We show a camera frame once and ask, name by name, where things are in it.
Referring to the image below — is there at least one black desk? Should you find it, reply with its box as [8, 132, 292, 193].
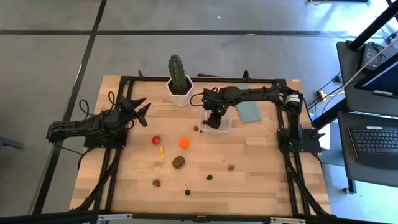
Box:
[336, 39, 398, 194]

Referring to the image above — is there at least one clear plastic container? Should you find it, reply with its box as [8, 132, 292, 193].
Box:
[198, 105, 233, 134]

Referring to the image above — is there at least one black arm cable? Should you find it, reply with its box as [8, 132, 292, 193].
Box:
[78, 91, 125, 125]

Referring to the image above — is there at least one black aluminium table frame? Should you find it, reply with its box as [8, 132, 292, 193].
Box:
[0, 70, 398, 224]

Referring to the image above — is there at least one teal folded cloth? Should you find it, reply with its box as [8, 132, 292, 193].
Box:
[235, 83, 262, 124]

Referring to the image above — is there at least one black computer monitor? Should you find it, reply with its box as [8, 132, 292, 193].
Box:
[354, 51, 398, 100]

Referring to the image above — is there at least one green cactus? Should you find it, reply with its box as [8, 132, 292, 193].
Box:
[167, 54, 187, 95]

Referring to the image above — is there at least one black diagonal frame post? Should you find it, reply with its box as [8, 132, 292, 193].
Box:
[348, 0, 398, 51]

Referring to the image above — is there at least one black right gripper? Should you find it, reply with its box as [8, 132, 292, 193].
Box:
[201, 88, 237, 130]

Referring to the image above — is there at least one silver bracket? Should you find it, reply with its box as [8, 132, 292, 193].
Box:
[96, 213, 134, 222]
[269, 217, 307, 224]

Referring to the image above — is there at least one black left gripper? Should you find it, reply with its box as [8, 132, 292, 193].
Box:
[110, 96, 152, 131]

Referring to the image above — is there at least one black power adapter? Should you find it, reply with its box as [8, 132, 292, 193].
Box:
[360, 43, 385, 71]

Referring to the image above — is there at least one black keyboard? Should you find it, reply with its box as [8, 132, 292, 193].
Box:
[348, 126, 398, 170]

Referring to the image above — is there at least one brown kiwi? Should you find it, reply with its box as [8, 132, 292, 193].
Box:
[171, 155, 187, 170]

